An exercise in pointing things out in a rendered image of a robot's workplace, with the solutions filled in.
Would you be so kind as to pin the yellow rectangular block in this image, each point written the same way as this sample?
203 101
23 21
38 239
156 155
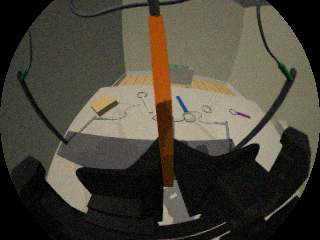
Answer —
102 105

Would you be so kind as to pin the grey ring with blue handle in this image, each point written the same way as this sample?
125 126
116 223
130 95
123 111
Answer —
186 111

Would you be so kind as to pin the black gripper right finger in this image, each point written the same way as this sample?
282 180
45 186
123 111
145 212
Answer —
196 172

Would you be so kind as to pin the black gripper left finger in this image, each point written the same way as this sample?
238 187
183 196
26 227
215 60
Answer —
143 180

